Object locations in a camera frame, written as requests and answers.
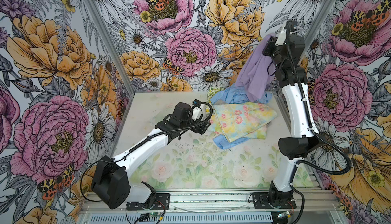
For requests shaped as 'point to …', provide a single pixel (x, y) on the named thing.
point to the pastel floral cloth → (240, 120)
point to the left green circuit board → (156, 214)
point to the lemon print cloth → (212, 91)
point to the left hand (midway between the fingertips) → (201, 124)
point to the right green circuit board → (283, 215)
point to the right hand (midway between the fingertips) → (270, 42)
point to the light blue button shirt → (230, 93)
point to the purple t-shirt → (254, 78)
